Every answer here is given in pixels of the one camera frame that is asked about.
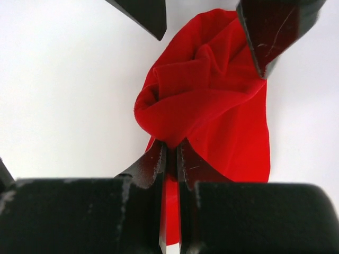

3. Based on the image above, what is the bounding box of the red t shirt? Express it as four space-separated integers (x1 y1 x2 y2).
133 8 272 247

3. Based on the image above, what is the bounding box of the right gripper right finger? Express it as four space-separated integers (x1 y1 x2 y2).
176 140 338 253

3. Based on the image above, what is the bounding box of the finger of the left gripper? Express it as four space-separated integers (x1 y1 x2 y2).
106 0 167 41
236 0 325 79

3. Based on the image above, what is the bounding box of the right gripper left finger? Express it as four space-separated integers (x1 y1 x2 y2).
1 141 167 253

